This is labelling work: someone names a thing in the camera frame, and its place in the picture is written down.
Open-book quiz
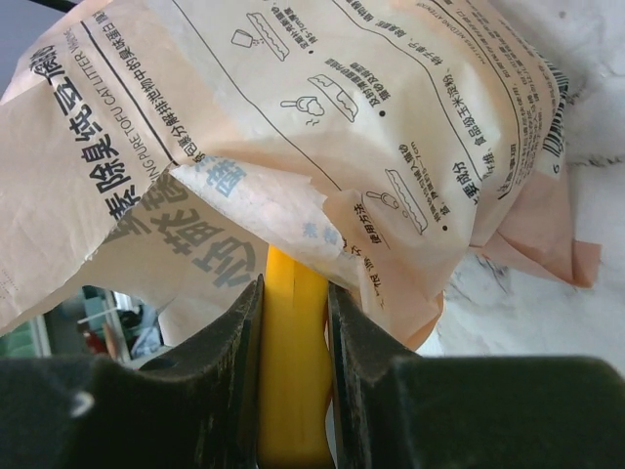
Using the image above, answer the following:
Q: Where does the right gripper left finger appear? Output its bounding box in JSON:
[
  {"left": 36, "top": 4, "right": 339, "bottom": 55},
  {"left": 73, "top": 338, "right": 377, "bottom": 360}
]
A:
[{"left": 1, "top": 279, "right": 264, "bottom": 468}]

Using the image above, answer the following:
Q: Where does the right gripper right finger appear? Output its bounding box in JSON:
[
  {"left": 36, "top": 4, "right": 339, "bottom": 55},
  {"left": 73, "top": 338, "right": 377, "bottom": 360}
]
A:
[{"left": 328, "top": 285, "right": 624, "bottom": 468}]

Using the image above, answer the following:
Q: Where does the yellow plastic litter scoop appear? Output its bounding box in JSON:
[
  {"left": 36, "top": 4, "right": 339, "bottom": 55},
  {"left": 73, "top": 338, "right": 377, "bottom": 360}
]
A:
[{"left": 257, "top": 246, "right": 334, "bottom": 468}]

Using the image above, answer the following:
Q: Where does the pink cat litter bag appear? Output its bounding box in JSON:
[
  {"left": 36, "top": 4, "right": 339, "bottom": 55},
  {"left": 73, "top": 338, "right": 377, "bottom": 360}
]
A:
[{"left": 1, "top": 1, "right": 601, "bottom": 347}]

